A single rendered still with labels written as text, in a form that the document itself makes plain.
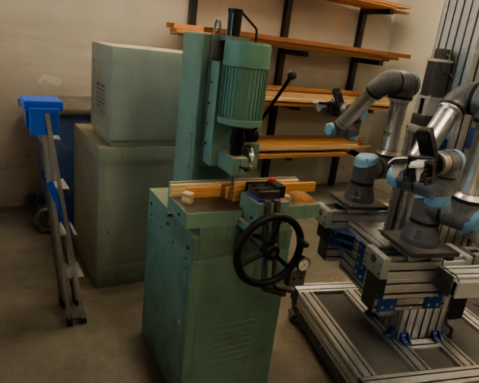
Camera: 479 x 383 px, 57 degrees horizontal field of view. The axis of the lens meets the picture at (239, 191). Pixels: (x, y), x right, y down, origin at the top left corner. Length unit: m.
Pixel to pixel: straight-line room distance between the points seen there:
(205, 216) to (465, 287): 1.04
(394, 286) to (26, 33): 3.11
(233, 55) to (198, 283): 0.86
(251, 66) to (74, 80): 2.46
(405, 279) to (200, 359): 0.90
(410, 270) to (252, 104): 0.92
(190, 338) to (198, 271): 0.30
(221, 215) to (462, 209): 0.88
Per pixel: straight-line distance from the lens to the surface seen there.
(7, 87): 3.88
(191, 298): 1.78
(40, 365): 2.37
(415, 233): 1.90
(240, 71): 1.66
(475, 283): 1.98
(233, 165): 1.74
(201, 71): 1.86
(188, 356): 1.94
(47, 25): 3.88
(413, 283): 1.99
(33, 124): 2.15
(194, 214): 1.61
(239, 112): 1.68
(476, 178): 1.80
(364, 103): 2.29
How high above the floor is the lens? 1.49
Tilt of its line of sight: 18 degrees down
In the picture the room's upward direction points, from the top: 7 degrees clockwise
